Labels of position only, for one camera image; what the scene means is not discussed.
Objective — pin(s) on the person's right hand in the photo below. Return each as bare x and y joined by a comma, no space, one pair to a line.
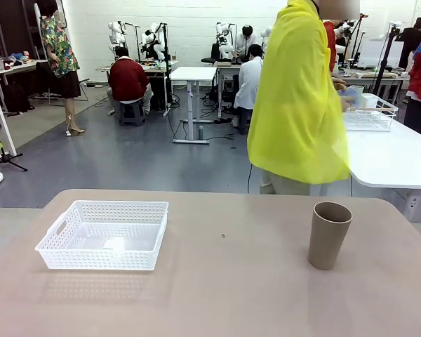
346,105

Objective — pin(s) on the person's left hand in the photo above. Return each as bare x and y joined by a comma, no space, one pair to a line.
339,84

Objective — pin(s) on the brown paper-look tall cup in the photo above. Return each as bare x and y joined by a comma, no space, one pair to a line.
326,245

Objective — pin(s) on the white perforated plastic basket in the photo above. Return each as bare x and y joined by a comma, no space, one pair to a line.
91,261

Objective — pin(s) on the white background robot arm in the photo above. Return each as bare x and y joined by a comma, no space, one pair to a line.
224,40
153,40
116,35
266,35

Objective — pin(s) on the white cup in rack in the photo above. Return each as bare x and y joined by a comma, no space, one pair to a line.
370,101

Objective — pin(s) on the rear wooden workbench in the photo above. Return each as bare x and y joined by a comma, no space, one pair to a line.
372,74

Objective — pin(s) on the white board panel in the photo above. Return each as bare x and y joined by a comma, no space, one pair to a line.
372,52

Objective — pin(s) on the thin black light tripod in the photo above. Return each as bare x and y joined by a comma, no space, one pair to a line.
354,38

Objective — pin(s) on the person in yellow poncho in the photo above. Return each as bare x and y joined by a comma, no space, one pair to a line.
294,105

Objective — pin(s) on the person in black top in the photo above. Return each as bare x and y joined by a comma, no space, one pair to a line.
412,42

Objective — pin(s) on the seated person in lab coat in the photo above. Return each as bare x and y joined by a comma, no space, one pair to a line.
247,84

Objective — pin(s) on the black-haired person in white top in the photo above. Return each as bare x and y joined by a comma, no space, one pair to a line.
245,38

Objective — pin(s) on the black office chair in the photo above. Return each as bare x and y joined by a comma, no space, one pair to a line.
214,54

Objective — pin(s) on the white height-adjustable desk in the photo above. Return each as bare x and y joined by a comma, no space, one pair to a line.
193,73

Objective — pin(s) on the grey bottle on floor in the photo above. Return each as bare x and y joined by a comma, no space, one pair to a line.
200,132

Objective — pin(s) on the black stand pole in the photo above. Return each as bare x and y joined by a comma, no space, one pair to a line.
165,45

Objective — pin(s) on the cluttered grey work desk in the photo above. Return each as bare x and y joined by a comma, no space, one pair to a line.
158,66

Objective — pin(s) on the grey plastic stool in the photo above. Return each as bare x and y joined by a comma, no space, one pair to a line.
131,114

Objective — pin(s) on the seated person in red sweater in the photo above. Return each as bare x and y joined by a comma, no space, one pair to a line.
128,79

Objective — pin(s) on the person in floral dress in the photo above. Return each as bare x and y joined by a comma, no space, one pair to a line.
58,45

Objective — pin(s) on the table with colourful items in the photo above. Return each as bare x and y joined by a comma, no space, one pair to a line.
21,65

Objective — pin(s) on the black bag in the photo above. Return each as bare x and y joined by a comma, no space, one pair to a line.
17,98

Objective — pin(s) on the dark shelving unit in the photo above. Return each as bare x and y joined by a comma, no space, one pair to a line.
7,24

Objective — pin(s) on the small black floor tripod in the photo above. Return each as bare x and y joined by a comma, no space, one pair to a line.
7,159

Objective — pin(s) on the black camera tripod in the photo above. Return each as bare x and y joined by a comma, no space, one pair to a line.
386,59

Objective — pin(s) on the white metal rack frame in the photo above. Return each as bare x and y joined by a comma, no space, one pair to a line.
5,123

